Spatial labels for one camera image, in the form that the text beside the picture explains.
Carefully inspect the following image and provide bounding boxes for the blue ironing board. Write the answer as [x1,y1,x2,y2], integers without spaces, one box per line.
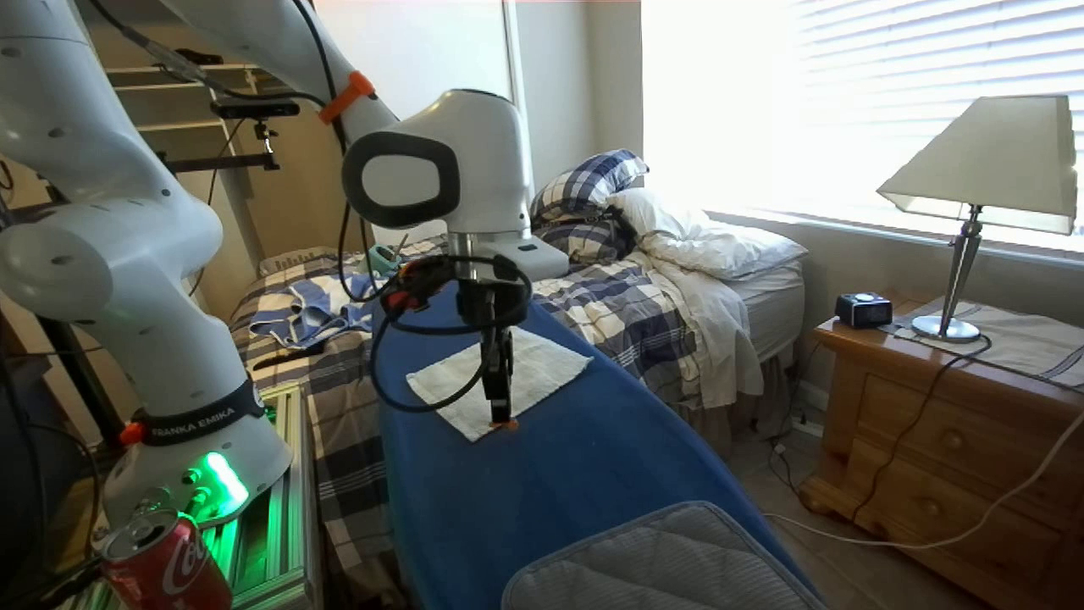
[368,280,826,610]

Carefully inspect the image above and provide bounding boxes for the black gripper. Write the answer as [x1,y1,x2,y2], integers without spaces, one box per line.
[459,271,530,429]

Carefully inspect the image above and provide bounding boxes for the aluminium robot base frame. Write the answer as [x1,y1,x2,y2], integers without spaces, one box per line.
[184,376,324,610]

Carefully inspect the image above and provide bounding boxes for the white towel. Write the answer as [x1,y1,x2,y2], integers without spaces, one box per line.
[402,323,595,445]

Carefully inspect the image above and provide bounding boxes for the black lamp cord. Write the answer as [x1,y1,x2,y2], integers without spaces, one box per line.
[843,336,996,527]

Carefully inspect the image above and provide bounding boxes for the red cola can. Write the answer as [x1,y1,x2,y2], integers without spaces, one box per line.
[97,520,232,610]

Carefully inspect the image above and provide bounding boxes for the white window blinds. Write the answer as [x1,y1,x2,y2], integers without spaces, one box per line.
[641,0,1084,248]

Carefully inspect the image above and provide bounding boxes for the table lamp with cream shade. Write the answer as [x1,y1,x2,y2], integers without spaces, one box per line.
[874,92,1079,347]

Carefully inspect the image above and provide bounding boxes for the white mattress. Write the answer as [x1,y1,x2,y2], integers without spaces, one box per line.
[728,259,809,367]

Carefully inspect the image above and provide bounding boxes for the beige slatted rack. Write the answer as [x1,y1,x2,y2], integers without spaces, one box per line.
[105,61,264,144]

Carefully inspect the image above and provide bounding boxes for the white power cord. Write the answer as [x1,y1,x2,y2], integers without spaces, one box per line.
[774,409,1084,557]

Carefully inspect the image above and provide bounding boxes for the white pillow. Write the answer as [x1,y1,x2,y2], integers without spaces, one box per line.
[614,182,809,286]

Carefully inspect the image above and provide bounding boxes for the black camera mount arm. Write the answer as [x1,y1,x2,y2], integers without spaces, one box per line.
[163,96,304,176]

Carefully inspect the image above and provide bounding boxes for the wrist camera with orange mount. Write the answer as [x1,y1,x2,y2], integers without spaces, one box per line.
[381,262,456,323]

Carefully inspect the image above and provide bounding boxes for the white bed sheet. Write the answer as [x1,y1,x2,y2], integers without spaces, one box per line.
[641,250,773,413]

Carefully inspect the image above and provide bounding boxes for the plaid pillow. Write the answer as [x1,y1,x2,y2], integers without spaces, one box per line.
[528,147,653,267]

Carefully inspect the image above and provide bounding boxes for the wooden nightstand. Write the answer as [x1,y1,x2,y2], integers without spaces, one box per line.
[802,297,1084,610]

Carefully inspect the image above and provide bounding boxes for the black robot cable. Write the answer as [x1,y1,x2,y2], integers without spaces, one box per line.
[335,196,535,416]

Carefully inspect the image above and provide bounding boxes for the blue crumpled cloth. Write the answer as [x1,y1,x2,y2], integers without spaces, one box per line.
[246,276,374,348]

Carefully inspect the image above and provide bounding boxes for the grey quilted iron rest pad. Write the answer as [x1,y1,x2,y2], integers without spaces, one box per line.
[499,498,826,610]

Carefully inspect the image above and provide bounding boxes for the black alarm clock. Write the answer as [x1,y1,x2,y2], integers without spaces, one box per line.
[832,287,893,333]

